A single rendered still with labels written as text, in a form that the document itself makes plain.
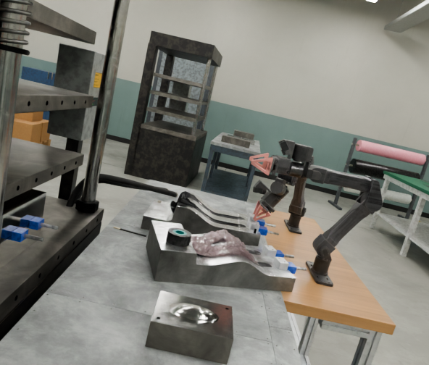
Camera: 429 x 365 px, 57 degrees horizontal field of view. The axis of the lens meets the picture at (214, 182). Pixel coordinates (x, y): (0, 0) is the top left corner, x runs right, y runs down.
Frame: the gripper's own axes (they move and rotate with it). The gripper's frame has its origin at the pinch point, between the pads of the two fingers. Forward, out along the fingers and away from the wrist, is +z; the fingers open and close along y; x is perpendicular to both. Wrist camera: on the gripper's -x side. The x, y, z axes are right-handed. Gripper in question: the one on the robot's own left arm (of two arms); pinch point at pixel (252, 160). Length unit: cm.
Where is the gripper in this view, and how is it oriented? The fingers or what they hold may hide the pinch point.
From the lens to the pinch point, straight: 154.5
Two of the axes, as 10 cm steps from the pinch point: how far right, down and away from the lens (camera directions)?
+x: -2.1, 9.6, 2.1
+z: -9.8, -2.0, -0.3
